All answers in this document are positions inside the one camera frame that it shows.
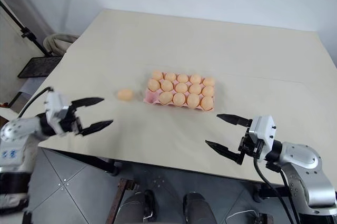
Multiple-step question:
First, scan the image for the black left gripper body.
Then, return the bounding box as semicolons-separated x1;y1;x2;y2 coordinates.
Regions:
56;106;83;137

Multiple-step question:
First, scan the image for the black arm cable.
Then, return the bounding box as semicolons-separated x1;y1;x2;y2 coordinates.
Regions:
16;86;55;118
279;169;303;224
253;157;300;224

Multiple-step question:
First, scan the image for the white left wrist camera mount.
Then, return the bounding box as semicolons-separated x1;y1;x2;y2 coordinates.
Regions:
44;92;70;134

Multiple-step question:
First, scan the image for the pink egg carton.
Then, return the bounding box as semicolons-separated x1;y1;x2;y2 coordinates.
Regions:
143;71;215;111

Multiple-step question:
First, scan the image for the black table leg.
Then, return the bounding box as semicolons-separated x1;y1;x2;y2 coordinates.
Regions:
91;156;120;177

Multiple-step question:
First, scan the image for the black stand pole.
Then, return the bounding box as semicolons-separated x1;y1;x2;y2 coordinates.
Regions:
0;0;54;58

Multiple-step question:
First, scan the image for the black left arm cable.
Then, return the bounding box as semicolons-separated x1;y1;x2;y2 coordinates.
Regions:
16;86;55;118

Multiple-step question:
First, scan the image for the dark rounded robot foot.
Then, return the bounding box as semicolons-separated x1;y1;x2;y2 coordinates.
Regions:
182;191;216;224
118;190;156;224

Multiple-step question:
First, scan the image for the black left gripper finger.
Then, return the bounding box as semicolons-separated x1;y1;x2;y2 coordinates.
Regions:
75;116;114;137
68;97;105;115

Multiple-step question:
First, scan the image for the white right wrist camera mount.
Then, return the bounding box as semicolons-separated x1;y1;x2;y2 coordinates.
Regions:
248;115;277;157

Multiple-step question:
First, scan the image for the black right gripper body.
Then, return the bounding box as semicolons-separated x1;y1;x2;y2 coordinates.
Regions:
238;126;264;160

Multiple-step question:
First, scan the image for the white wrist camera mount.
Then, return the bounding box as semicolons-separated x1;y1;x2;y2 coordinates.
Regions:
44;92;70;134
248;115;277;157

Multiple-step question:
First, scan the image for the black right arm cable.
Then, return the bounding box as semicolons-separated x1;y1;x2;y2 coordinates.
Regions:
279;169;303;224
253;157;300;224

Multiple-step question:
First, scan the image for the rusty brown metal bar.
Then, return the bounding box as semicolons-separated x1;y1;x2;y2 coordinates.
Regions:
112;178;138;224

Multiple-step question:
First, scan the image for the white floor cable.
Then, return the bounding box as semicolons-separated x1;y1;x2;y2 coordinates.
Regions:
225;209;261;224

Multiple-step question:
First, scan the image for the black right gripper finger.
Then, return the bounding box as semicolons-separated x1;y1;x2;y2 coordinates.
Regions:
216;113;253;128
205;140;245;165

